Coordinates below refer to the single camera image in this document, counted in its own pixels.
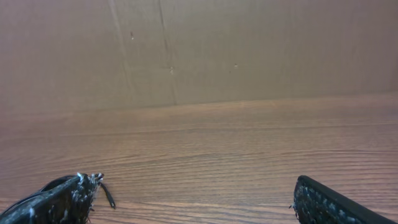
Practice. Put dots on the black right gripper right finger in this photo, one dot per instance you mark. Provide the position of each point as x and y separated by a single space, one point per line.
315 203

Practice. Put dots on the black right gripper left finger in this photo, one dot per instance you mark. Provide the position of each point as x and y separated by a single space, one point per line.
67 199

